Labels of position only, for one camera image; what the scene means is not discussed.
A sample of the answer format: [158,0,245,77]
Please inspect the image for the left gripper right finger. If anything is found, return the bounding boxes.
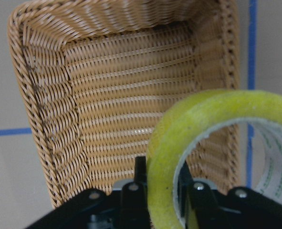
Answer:
[178,162,194,215]

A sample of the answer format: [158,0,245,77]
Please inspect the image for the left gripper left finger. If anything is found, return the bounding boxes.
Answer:
[134,156,147,188]

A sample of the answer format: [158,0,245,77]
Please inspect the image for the yellow clear tape roll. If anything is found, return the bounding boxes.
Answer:
[146,89,282,229]

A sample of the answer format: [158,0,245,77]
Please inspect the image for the brown wicker basket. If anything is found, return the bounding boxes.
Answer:
[8,0,240,207]

